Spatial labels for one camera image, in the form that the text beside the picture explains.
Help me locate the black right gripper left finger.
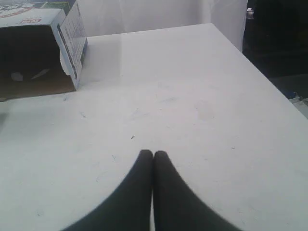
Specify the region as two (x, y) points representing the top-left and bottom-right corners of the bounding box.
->
(65, 150), (153, 231)

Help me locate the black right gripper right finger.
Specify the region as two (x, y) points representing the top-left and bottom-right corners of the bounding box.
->
(153, 151), (237, 231)

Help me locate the blue white cardboard box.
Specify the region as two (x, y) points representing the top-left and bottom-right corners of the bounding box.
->
(0, 0), (88, 101)

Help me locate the grey metal frame piece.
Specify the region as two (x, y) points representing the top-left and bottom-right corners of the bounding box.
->
(289, 91), (308, 106)

